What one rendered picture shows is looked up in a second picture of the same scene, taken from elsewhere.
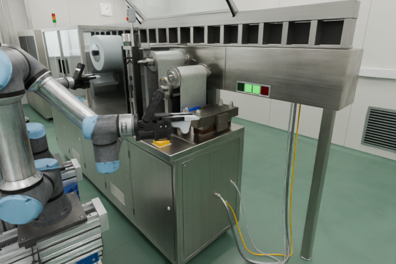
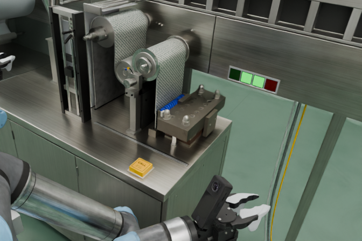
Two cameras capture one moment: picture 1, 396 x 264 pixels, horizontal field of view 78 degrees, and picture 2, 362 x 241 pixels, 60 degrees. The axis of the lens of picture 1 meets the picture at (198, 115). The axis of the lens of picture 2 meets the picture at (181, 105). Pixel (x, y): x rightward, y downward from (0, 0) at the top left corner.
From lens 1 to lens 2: 0.60 m
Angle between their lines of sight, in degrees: 21
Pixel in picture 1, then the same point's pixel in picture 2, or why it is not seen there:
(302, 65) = (330, 63)
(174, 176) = (166, 213)
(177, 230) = not seen: outside the picture
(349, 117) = not seen: hidden behind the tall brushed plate
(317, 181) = (314, 183)
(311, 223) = (299, 221)
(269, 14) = not seen: outside the picture
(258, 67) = (264, 54)
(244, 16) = not seen: outside the picture
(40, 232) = not seen: outside the picture
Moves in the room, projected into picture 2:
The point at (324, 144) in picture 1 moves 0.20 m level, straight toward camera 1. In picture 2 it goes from (330, 146) to (337, 171)
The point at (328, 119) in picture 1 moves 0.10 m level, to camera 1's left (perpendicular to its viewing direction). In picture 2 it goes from (341, 120) to (323, 121)
